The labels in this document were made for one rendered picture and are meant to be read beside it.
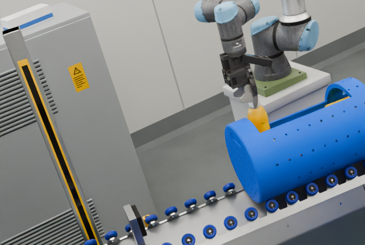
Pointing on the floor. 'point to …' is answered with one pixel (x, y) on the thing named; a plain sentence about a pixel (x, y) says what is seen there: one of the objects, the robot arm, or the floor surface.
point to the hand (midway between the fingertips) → (253, 102)
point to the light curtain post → (50, 132)
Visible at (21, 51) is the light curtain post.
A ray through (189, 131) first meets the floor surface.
